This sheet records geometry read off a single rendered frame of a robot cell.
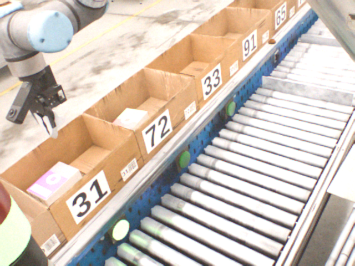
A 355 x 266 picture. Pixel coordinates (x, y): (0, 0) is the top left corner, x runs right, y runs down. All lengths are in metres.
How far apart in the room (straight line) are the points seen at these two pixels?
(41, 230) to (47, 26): 0.60
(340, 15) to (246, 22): 1.77
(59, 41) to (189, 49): 1.19
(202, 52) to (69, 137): 0.87
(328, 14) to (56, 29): 0.58
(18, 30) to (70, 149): 0.70
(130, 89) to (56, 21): 0.84
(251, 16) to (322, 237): 1.32
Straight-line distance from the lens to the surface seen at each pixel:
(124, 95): 1.59
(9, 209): 0.25
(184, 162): 1.43
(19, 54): 0.95
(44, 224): 1.12
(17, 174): 1.36
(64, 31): 0.84
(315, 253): 2.13
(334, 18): 0.44
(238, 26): 2.23
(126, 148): 1.24
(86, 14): 0.90
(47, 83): 1.02
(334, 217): 2.29
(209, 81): 1.59
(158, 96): 1.69
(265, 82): 1.93
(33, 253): 0.29
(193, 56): 1.97
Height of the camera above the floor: 1.78
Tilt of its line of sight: 37 degrees down
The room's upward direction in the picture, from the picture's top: 12 degrees counter-clockwise
